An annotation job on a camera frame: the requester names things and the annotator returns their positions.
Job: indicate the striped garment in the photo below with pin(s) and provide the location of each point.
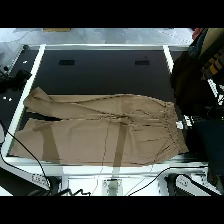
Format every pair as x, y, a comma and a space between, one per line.
214, 65

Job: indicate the dark brown garment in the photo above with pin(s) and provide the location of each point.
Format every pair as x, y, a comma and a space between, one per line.
190, 80

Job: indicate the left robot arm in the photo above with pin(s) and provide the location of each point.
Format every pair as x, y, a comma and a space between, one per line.
15, 80

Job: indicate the silver frame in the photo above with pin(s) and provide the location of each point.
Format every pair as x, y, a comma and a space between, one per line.
83, 171

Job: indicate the tan pants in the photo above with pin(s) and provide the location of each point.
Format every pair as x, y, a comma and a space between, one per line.
83, 140

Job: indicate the heap of clothes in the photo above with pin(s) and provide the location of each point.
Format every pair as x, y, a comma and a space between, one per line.
196, 45

